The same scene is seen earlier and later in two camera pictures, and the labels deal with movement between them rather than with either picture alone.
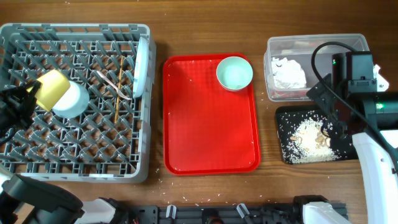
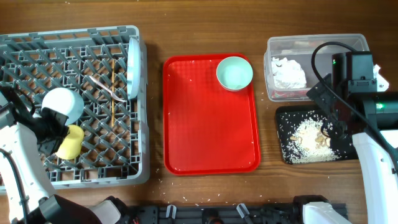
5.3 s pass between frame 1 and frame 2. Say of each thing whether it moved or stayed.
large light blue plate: moved
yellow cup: moved
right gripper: stayed
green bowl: stayed
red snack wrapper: stayed
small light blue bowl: moved
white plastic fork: moved
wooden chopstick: moved
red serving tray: stayed
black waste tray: stayed
